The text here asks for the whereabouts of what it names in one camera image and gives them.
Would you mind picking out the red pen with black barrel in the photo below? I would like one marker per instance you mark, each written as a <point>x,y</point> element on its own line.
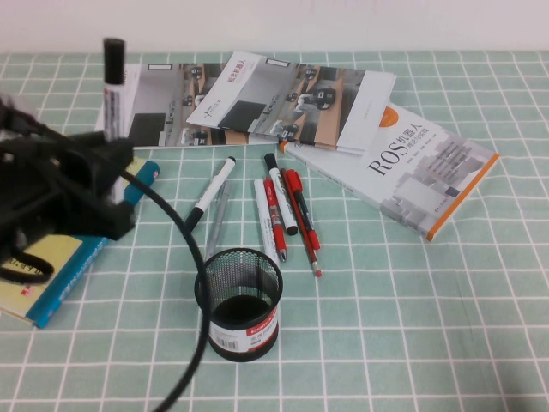
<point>306,210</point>

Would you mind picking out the open brochure with office photos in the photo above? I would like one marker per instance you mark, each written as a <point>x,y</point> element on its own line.
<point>154,103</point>

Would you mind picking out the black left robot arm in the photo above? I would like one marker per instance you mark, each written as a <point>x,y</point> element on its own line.
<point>8,223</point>

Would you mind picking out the yellow book with blue spine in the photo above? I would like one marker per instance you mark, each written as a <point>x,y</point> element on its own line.
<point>64,251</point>

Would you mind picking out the red marker pen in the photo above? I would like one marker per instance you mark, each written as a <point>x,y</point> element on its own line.
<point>276,227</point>

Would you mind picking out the slim white marker black ends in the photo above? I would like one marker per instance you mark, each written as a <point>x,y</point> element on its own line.
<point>212,189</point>

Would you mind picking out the black mesh pen holder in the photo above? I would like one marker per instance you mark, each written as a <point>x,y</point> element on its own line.
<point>244,339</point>

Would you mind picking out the grey slim pen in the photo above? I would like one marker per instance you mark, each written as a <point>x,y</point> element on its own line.
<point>218,219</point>

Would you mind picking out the white marker with printed barrel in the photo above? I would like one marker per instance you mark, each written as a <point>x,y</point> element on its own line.
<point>262,214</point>

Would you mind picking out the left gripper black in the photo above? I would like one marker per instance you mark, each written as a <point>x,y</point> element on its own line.
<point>47,189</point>

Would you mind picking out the white marker large black cap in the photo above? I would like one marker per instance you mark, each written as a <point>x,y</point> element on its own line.
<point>114,98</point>

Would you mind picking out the white marker black cap red label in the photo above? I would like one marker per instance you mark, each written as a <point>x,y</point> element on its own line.
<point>281,193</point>

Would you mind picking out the brochure with red title text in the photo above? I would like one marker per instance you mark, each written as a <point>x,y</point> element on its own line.
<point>300,98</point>

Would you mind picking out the red pencil with eraser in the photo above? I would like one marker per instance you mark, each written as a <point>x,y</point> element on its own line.
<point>308,249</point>

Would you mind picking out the white ROS book orange edge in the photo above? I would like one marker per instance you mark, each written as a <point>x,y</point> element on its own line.
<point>429,180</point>

